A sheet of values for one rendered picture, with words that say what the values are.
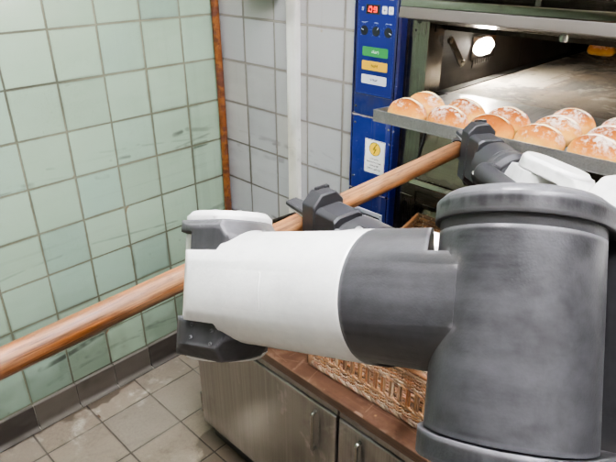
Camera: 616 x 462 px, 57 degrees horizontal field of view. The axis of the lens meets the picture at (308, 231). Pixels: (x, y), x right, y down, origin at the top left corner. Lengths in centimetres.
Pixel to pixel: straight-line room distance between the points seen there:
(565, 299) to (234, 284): 22
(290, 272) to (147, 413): 193
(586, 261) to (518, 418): 8
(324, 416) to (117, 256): 105
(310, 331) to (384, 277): 7
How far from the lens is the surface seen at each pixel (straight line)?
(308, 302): 36
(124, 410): 232
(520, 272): 30
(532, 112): 151
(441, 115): 128
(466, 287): 31
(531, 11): 131
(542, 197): 30
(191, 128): 220
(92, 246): 212
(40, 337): 63
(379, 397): 139
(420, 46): 162
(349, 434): 145
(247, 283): 40
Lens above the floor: 154
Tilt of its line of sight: 27 degrees down
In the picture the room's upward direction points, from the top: straight up
